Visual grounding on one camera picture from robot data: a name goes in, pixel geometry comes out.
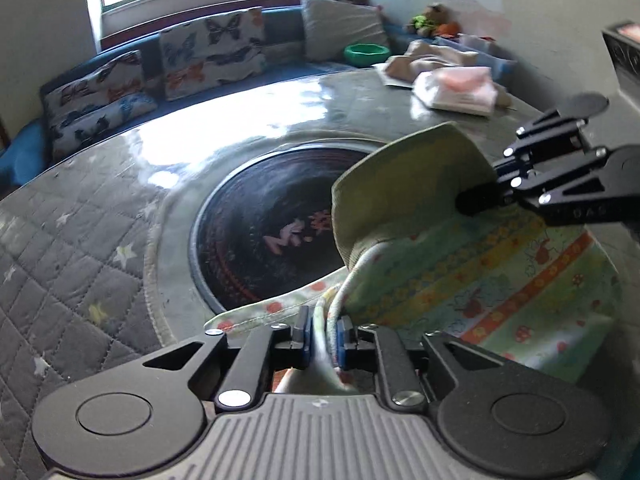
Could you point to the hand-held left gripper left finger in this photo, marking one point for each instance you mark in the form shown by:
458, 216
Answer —
305, 342

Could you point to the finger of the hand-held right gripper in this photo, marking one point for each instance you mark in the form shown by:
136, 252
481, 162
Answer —
570, 195
545, 140

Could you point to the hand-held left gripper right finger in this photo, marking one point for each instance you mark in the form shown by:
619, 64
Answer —
343, 344

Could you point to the striped printed baby cloth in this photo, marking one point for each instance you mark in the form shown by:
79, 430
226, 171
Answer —
450, 270

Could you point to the blue storage box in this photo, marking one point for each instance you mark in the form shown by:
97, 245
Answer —
492, 57

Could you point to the pink and white folded cloth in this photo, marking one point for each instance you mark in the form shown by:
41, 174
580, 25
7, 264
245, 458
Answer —
457, 90

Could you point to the round black table insert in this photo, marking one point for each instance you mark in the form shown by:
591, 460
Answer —
265, 230

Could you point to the beige folded garment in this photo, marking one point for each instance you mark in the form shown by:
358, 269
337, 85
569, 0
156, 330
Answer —
425, 57

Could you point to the plush toy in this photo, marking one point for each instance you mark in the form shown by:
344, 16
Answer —
430, 19

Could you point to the green bowl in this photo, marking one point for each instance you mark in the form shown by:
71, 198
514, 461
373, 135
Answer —
366, 54

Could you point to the grey cushion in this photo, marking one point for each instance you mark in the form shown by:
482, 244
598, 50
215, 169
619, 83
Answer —
342, 30

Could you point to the grey quilted star table cover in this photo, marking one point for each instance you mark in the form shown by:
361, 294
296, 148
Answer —
75, 260

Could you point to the blue sofa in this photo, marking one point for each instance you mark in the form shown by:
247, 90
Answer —
280, 35

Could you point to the large butterfly print cushion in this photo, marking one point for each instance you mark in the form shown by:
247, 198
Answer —
212, 52

